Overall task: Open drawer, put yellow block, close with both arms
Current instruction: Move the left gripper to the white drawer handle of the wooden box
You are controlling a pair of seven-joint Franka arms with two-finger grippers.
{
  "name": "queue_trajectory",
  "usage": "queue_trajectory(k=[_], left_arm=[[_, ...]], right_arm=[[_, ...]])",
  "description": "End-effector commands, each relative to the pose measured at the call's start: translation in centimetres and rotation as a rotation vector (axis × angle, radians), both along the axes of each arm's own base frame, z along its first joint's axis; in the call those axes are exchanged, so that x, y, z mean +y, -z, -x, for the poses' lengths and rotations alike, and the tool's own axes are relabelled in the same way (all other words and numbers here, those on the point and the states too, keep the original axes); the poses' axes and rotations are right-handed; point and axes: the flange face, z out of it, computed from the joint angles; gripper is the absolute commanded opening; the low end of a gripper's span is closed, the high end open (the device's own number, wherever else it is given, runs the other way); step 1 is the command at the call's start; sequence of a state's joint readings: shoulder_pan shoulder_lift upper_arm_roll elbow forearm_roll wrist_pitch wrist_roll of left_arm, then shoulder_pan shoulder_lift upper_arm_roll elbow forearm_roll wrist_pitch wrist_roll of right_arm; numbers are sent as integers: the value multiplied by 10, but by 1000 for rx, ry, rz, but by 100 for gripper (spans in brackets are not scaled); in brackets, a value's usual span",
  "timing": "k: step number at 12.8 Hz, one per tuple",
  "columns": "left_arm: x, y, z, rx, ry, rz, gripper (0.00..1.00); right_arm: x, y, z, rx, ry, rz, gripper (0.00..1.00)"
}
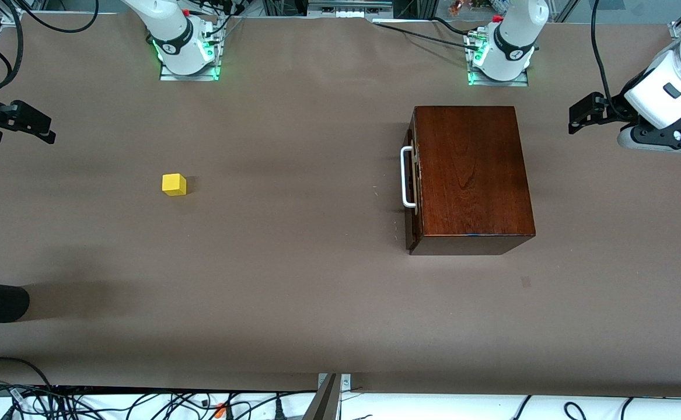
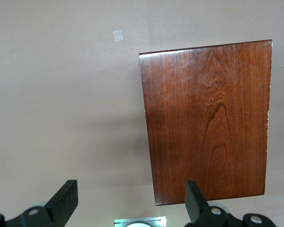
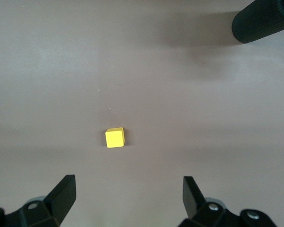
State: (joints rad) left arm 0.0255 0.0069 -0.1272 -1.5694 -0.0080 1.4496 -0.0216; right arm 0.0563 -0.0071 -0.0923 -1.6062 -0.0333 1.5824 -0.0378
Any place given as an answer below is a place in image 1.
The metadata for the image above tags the dark metal bar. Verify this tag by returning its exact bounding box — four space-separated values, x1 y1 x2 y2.
302 373 341 420

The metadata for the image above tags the small aluminium bracket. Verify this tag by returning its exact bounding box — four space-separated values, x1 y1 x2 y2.
317 373 352 393

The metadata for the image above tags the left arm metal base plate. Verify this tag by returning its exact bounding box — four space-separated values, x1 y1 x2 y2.
467 32 529 87

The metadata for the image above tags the large black cable loop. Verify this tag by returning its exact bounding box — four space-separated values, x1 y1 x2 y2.
0 357 55 390

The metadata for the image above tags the long black power cable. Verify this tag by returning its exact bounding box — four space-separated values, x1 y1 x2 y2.
373 21 476 50

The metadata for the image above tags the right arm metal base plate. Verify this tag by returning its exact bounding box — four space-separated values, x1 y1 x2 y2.
159 16 222 81

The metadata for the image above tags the dark brown wooden cabinet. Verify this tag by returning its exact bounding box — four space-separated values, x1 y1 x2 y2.
406 106 536 256

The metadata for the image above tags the black hanging cable loop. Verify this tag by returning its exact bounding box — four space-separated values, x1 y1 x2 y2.
16 0 100 34

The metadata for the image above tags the wooden drawer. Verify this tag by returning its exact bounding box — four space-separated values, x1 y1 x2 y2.
406 125 421 250

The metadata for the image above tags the white metal drawer handle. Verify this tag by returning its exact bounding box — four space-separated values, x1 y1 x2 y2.
400 146 418 209

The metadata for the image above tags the yellow cube block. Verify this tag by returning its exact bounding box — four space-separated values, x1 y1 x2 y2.
162 173 188 197

